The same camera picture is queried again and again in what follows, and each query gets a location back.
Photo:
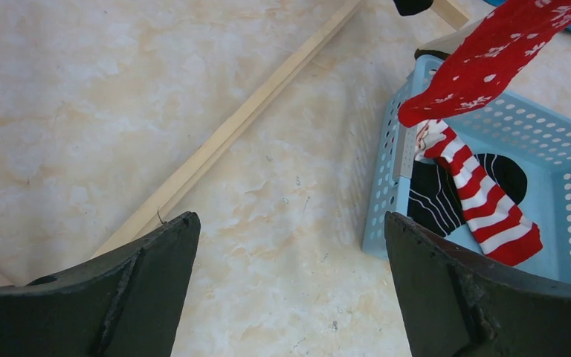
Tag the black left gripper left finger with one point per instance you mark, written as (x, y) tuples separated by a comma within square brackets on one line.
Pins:
[(127, 302)]

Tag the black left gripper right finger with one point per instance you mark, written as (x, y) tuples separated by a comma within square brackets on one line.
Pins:
[(456, 302)]

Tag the red snowflake sock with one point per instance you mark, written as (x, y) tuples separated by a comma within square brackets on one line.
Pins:
[(489, 58)]

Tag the black orange sock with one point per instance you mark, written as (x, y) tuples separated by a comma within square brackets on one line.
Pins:
[(412, 7)]

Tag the red white striped sock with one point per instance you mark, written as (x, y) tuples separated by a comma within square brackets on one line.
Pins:
[(496, 223)]

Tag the black striped sock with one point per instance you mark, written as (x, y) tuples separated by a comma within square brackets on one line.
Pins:
[(433, 200)]

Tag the light blue perforated basket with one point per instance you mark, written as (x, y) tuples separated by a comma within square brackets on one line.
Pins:
[(535, 138)]

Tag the light wooden rack frame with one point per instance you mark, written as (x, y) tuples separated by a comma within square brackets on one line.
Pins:
[(110, 111)]

